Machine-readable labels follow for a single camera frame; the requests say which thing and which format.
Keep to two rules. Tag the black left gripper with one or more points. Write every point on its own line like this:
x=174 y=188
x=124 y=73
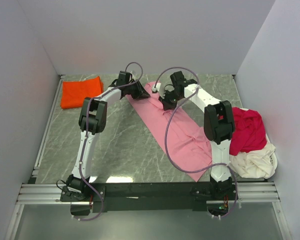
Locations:
x=137 y=90

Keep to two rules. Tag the folded orange t-shirt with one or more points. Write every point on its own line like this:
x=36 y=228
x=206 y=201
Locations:
x=74 y=92

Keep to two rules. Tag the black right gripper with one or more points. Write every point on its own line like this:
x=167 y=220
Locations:
x=168 y=100

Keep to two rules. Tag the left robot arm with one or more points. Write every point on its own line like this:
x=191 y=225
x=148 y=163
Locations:
x=92 y=121

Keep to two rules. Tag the pink t-shirt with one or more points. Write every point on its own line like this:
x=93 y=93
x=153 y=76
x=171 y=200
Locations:
x=187 y=144

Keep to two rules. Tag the aluminium frame rails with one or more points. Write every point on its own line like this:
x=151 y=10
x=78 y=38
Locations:
x=41 y=193

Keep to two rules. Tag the white t-shirt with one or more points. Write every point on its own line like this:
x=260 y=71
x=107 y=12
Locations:
x=251 y=165

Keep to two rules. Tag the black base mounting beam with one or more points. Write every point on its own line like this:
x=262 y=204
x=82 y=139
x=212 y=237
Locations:
x=196 y=196

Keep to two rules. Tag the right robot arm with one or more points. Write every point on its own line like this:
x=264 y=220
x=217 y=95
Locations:
x=218 y=126

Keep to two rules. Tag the crimson red t-shirt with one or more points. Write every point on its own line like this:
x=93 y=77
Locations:
x=249 y=134

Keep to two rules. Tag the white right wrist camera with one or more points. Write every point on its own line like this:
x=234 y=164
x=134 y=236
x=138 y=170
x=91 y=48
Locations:
x=156 y=88

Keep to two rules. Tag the white laundry basket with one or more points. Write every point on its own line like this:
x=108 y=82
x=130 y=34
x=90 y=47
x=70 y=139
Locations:
x=272 y=159

